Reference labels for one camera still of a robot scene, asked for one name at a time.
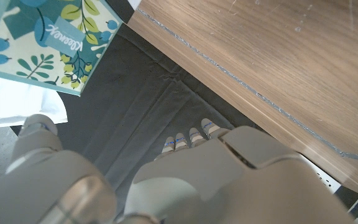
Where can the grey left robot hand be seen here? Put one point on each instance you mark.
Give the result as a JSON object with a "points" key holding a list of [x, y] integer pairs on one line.
{"points": [[228, 186]]}

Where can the white tissue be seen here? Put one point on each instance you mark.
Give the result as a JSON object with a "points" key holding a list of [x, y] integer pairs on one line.
{"points": [[11, 105]]}

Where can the teal floral tissue box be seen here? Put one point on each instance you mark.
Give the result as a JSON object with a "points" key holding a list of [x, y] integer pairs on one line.
{"points": [[42, 46]]}

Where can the black and white box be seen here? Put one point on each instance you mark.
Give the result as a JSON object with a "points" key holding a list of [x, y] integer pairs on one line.
{"points": [[120, 7]]}

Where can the white power strip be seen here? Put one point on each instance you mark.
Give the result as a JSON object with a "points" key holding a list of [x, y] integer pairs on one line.
{"points": [[325, 182]]}

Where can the black curtain backdrop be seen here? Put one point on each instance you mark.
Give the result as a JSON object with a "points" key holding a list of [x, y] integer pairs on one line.
{"points": [[129, 102]]}

